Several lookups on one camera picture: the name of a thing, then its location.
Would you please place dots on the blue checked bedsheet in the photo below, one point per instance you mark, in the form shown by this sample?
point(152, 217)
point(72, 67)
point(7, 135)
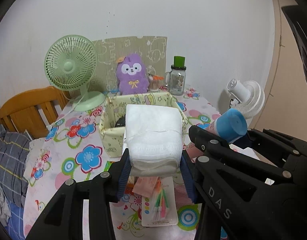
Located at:
point(16, 220)

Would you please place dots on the purple plush toy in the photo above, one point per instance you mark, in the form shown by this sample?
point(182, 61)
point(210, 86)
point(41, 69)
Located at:
point(132, 85)

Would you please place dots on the black small item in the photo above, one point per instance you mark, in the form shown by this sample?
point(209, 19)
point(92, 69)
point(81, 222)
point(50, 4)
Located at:
point(120, 123)

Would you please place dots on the colourful brush blister pack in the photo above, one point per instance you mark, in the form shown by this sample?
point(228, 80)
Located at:
point(158, 212)

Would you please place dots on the white tissue pack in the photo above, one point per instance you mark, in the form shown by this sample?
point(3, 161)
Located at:
point(153, 135)

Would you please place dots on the white standing fan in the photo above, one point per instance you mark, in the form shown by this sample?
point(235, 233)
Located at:
point(253, 97)

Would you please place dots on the white bedding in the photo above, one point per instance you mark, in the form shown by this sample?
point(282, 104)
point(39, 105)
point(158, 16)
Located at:
point(34, 152)

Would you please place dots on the pink tube blue cap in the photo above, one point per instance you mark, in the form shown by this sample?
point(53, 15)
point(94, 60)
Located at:
point(231, 125)

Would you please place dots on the beige door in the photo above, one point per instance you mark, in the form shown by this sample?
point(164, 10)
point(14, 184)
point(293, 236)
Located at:
point(288, 80)

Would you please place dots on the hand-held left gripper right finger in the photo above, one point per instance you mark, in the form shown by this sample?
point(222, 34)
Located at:
point(191, 180)

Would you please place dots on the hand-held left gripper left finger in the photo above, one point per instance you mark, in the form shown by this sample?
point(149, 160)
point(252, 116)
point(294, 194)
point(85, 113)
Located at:
point(123, 180)

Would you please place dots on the green desk fan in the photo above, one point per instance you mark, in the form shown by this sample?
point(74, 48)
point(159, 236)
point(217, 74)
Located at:
point(68, 66)

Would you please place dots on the orange lid swab jar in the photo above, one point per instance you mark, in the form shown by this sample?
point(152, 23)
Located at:
point(154, 85)

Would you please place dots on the wooden bed headboard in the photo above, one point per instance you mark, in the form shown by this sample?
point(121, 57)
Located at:
point(23, 110)

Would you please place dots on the green packet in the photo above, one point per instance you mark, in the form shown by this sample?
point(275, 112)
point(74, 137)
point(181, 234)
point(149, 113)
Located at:
point(109, 166)

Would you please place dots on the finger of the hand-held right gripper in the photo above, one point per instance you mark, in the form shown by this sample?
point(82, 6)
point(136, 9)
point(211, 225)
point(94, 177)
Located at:
point(208, 150)
point(298, 155)

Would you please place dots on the white crumpled cloth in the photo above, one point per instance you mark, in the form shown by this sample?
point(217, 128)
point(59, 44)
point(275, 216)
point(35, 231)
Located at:
point(1, 205)

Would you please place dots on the glass mug jar green lid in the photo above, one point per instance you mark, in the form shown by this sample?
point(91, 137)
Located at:
point(177, 82)

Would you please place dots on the green cartoon print board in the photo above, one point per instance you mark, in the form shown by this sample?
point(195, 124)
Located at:
point(108, 47)

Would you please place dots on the pink packet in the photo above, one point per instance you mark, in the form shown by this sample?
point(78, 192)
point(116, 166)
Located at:
point(143, 187)

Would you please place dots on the grey plaid pillow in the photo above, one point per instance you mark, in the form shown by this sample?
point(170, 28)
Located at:
point(11, 155)

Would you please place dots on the yellow cartoon print storage box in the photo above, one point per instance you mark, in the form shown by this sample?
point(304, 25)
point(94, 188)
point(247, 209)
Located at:
point(111, 142)

